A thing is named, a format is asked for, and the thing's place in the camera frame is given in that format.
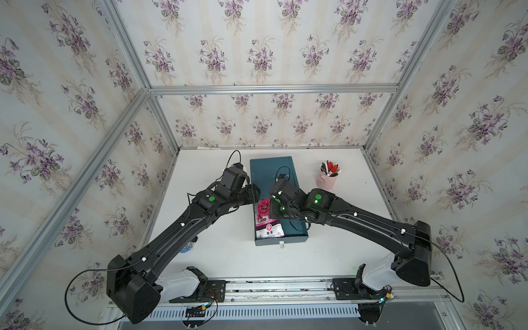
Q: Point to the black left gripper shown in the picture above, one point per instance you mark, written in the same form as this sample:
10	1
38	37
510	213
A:
252	195

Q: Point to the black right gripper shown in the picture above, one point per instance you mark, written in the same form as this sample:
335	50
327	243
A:
273	214

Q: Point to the pink flower seed bag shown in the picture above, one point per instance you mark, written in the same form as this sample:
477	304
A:
266	227

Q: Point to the teal three-drawer cabinet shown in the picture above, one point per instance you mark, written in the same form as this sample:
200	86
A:
264	173

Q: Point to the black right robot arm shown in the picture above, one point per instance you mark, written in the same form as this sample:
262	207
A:
409	244

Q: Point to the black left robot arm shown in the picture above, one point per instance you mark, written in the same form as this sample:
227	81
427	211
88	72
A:
134	284

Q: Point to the pink pen cup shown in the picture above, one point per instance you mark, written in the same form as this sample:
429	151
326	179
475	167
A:
325	182

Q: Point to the red and black pens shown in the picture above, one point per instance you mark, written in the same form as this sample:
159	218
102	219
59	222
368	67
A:
330	169

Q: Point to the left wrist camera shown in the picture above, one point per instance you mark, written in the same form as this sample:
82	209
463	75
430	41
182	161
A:
238	165

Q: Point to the blue keychain with key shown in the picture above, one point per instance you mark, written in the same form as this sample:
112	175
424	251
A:
190	245

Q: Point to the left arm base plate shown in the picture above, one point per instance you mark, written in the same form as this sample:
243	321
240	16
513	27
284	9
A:
206	292

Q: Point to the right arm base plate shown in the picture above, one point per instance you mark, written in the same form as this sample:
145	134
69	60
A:
350	289

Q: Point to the aluminium front rail frame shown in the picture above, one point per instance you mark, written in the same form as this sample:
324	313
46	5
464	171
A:
320	302

